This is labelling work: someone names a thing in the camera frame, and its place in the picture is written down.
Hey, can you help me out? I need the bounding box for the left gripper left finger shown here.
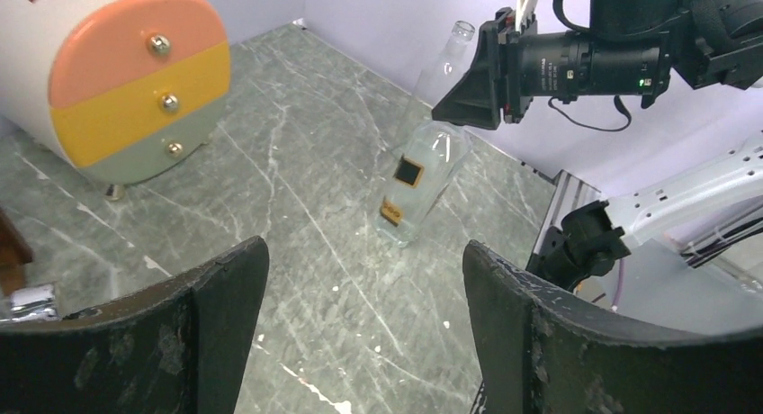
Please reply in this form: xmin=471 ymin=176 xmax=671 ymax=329
xmin=1 ymin=236 xmax=270 ymax=413

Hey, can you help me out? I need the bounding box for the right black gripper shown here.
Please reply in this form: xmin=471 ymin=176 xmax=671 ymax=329
xmin=431 ymin=7 xmax=538 ymax=131

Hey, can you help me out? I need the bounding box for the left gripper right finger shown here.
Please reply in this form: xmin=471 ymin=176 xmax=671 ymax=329
xmin=462 ymin=240 xmax=762 ymax=413

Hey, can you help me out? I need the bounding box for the clear bottle black gold cap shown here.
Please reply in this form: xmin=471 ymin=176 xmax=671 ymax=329
xmin=375 ymin=119 xmax=473 ymax=248

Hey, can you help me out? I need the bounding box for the blue glass bottle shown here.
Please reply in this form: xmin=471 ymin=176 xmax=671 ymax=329
xmin=1 ymin=283 xmax=61 ymax=325

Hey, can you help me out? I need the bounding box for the clear glass bottle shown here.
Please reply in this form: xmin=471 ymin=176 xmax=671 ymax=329
xmin=390 ymin=21 xmax=475 ymax=158

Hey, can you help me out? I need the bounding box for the brown wooden wine rack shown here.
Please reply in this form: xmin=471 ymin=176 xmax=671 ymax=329
xmin=1 ymin=211 xmax=33 ymax=295

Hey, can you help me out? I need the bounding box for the cream orange yellow drawer cabinet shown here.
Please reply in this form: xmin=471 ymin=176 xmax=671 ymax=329
xmin=1 ymin=0 xmax=231 ymax=200

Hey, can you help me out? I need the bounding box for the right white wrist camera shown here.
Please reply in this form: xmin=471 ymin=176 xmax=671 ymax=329
xmin=512 ymin=0 xmax=538 ymax=33

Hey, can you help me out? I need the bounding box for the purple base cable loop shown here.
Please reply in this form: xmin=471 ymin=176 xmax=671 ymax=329
xmin=610 ymin=258 xmax=627 ymax=311

